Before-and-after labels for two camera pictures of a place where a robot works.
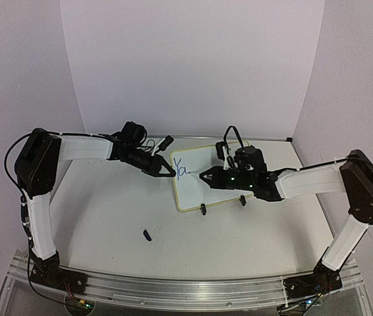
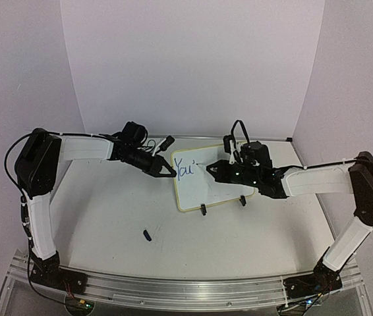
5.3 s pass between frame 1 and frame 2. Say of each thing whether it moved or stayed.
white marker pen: moved
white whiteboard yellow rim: stayed
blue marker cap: stayed
